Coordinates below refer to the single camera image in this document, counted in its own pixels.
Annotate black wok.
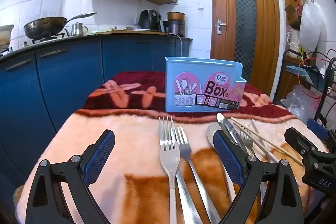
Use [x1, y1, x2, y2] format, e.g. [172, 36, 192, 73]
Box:
[24, 12, 97, 40]

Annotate clear plastic bag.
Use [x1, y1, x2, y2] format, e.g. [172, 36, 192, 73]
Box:
[280, 85, 317, 123]

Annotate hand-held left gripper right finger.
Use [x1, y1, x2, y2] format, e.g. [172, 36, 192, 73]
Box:
[213, 130, 305, 224]

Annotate blue plastic utensil box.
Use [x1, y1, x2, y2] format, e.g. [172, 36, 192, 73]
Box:
[165, 57, 247, 113]

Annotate steel fork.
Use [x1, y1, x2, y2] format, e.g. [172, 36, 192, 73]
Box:
[173, 126, 221, 224]
[239, 123, 255, 155]
[159, 116, 203, 224]

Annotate metal door handle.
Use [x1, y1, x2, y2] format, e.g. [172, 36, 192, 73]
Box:
[217, 19, 227, 35]

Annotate red cable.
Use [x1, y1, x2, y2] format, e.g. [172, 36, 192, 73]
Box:
[297, 49, 336, 99]

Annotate white container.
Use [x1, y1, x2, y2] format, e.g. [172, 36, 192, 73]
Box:
[0, 25, 15, 53]

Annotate blue flat box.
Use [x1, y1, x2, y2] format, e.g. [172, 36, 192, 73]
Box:
[286, 65, 316, 86]

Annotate black air fryer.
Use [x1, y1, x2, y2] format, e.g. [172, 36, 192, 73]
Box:
[138, 10, 165, 32]

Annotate copper pot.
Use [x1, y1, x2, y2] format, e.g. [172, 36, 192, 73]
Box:
[167, 12, 186, 21]

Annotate black wire rack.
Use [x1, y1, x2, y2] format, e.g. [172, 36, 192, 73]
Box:
[273, 49, 336, 135]

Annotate dark pressure cooker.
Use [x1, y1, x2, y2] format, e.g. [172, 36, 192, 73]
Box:
[163, 20, 186, 34]

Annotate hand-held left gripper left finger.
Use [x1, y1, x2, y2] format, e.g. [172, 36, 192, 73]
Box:
[25, 130, 116, 224]

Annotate white plastic bag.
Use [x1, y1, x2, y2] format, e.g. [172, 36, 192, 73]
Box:
[300, 0, 323, 53]

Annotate blue base cabinets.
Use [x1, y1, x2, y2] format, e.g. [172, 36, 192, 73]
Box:
[0, 30, 193, 188]

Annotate wooden chopstick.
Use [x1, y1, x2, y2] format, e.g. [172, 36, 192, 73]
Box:
[230, 117, 305, 167]
[234, 122, 279, 163]

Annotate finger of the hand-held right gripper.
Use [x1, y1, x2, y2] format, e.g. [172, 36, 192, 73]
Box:
[307, 119, 329, 141]
[285, 127, 319, 161]

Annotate steel table knife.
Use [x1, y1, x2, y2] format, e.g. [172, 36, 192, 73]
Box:
[217, 113, 254, 159]

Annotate steel kettle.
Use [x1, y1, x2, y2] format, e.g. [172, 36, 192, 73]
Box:
[64, 22, 89, 37]

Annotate gas stove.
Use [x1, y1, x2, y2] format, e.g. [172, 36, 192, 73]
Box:
[31, 33, 66, 44]

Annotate white power cable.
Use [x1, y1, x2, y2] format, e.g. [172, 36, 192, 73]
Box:
[168, 33, 183, 57]

